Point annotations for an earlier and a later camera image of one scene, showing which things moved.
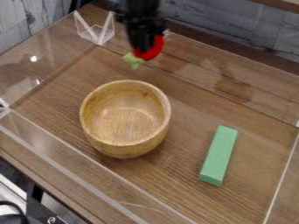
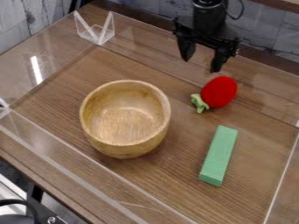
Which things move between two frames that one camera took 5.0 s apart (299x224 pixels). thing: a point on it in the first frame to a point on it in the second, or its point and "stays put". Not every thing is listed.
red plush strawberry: (135, 57) to (217, 93)
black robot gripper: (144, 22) to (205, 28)
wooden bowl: (125, 115) stays put
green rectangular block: (217, 157) stays put
